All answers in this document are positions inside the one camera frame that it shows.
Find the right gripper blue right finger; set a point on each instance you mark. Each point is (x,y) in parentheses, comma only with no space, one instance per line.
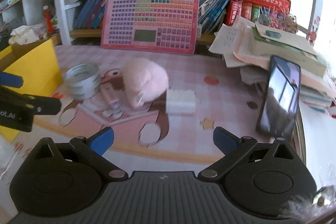
(235,149)

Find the small pink stapler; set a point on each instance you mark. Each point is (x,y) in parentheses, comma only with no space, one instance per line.
(111,98)

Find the stack of papers and books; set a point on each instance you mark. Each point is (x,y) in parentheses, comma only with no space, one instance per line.
(245,43)

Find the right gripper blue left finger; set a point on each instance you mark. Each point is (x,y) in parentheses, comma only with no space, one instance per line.
(91,151)

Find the black smartphone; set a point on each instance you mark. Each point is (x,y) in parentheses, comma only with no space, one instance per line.
(281,98)

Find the white tissue pack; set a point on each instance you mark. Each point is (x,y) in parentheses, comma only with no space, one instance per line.
(23,35)

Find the yellow cardboard box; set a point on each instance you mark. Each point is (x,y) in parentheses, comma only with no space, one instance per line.
(39,70)

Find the pink cartoon desk mat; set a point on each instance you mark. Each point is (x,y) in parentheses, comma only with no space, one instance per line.
(222,99)

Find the red toy bottle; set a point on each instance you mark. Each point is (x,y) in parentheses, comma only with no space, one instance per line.
(48,17)

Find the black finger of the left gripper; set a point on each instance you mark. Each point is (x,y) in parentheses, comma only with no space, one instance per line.
(45,105)

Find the white eraser block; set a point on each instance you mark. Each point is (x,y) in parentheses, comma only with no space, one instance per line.
(180,102)

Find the row of blue books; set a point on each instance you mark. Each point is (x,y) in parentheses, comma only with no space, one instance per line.
(97,4)

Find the pink learning keyboard tablet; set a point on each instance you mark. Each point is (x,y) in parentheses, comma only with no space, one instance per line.
(164,26)

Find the pink plush pig toy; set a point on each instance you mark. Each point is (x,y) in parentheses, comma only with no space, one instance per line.
(144,81)

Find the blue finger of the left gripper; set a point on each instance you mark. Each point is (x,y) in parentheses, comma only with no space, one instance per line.
(10,80)

